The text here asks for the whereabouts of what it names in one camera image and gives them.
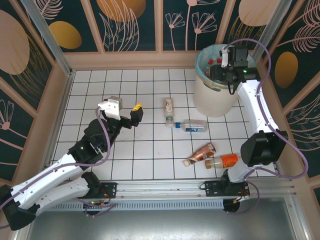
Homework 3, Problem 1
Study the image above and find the small white bottle green neck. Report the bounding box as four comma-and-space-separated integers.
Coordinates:
163, 97, 175, 128

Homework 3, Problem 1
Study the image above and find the clear bottle blue cap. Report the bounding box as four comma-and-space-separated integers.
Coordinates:
174, 119, 209, 133

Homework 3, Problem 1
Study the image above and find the brown coffee drink bottle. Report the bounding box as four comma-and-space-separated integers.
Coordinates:
183, 142, 217, 168

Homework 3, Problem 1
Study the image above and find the orange label NFC bottle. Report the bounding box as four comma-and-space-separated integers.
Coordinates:
204, 153, 240, 170

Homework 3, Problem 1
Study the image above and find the light blue bin liner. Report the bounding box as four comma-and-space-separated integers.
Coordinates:
195, 43, 256, 91

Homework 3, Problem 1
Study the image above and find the white waste bin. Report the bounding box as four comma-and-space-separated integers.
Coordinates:
192, 43, 256, 118

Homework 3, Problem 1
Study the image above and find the grey metal panel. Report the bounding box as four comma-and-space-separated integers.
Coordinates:
14, 197, 308, 240

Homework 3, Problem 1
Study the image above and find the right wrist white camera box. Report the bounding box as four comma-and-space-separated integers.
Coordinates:
218, 47, 231, 68

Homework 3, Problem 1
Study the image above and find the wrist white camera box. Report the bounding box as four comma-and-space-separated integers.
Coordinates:
97, 95, 124, 120
218, 47, 231, 68

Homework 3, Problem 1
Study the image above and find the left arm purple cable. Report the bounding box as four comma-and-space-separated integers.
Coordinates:
0, 106, 118, 230

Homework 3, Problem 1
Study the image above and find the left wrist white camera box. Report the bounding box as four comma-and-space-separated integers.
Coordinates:
97, 95, 124, 120

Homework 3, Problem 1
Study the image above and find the aluminium table side rail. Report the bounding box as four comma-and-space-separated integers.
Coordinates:
39, 70, 76, 181
251, 83, 286, 178

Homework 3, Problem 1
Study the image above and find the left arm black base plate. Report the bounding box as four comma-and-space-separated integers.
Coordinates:
82, 181, 118, 200

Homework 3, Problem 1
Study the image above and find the aluminium frame post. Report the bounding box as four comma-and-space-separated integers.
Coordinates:
19, 0, 76, 76
254, 0, 295, 55

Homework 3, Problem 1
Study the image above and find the aluminium mounting rail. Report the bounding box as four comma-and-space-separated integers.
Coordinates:
23, 176, 300, 201

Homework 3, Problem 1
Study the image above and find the small wired connector board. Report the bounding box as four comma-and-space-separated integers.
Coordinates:
233, 194, 251, 204
82, 199, 111, 210

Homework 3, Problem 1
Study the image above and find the slotted grey cable duct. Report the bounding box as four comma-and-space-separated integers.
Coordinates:
39, 199, 225, 212

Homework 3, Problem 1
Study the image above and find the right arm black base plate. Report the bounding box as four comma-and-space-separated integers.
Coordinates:
199, 180, 251, 198

